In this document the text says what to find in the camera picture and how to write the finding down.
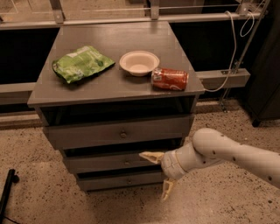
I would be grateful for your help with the green chip bag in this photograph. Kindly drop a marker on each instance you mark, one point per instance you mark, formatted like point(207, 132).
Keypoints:
point(80, 64)

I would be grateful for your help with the grey middle drawer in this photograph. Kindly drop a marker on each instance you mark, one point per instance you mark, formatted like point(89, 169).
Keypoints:
point(110, 157)

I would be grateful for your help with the grey top drawer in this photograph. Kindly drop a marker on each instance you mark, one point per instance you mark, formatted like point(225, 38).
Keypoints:
point(118, 132)

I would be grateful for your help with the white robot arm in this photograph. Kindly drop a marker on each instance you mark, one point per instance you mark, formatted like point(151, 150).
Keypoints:
point(210, 147)

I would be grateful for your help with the grey metal railing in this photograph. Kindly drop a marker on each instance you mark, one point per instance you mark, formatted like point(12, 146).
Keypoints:
point(39, 14)

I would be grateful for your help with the dark cabinet at right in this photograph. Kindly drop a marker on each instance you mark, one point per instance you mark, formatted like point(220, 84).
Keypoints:
point(262, 95)

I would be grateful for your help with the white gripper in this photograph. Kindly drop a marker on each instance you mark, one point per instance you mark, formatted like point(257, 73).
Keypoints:
point(170, 165)

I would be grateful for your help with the white paper bowl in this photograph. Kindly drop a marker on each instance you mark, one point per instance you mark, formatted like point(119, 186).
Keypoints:
point(139, 63)

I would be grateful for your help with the black floor stand leg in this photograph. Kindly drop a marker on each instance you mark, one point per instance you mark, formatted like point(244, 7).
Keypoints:
point(12, 178)

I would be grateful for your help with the grey bottom drawer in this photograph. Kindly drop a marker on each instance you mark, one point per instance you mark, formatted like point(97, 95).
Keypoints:
point(138, 176)

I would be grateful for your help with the grey drawer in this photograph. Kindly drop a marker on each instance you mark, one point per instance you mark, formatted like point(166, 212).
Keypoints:
point(118, 132)
point(110, 157)
point(138, 176)

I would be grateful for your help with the red soda can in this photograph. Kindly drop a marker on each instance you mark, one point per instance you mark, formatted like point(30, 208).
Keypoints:
point(171, 79)

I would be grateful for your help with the slanted metal pole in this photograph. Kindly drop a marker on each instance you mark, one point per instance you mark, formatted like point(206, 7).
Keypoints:
point(243, 55)

